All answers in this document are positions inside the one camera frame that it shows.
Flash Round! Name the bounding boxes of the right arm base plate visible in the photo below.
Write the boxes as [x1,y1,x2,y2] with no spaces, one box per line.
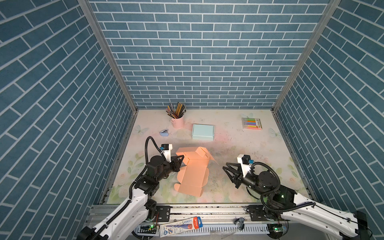
[244,205,289,223]

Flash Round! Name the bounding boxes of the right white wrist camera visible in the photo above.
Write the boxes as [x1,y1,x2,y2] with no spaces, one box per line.
[237,155,254,178]

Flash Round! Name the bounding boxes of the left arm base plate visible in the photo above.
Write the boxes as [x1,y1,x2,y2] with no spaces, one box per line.
[145,206,171,223]

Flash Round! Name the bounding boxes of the light blue paper box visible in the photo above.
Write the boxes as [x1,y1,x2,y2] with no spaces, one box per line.
[192,124,215,141]

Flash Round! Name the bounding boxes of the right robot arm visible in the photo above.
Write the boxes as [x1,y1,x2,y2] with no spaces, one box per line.
[223,162,373,240]

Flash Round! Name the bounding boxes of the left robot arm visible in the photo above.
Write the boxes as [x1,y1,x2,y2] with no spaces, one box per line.
[77,155,184,240]

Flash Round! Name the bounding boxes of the red blue white package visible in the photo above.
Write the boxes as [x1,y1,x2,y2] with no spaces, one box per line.
[159,217,203,238]

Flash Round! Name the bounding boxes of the bundle of coloured pencils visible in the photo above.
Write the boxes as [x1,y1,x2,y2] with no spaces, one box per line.
[166,102,187,119]

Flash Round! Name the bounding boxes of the small metal clip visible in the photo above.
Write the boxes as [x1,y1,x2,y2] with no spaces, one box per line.
[234,218,245,231]

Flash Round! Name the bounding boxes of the pink paper box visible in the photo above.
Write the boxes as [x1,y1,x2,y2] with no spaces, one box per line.
[174,147,215,197]

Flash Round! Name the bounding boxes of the pack of coloured markers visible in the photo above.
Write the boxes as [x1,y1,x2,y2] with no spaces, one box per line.
[242,118,263,130]

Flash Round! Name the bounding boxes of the aluminium mounting rail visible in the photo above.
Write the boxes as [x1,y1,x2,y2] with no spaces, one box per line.
[77,203,344,240]

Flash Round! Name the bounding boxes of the pink pencil bucket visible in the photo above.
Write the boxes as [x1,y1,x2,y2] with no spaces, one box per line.
[171,117,185,129]

